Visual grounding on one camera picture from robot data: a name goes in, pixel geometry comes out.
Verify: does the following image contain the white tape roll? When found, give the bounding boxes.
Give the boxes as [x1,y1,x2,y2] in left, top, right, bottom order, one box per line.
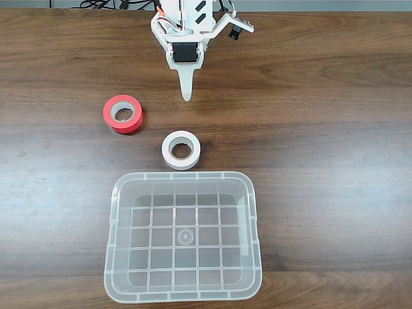
[161,130,201,171]

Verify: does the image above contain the clear plastic storage box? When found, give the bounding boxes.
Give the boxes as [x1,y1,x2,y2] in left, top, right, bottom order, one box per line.
[103,171,263,304]

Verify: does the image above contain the red tape roll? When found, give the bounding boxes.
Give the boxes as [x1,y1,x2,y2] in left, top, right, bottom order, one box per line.
[102,94,145,135]

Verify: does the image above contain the black camera cable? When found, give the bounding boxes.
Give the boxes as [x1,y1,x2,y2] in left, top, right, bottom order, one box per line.
[218,0,238,17]

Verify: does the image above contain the camera module with white bracket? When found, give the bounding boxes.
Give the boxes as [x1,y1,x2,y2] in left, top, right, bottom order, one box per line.
[209,12,256,42]

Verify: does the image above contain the black cable bundle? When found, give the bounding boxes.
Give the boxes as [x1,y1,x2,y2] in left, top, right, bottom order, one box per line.
[79,0,156,10]

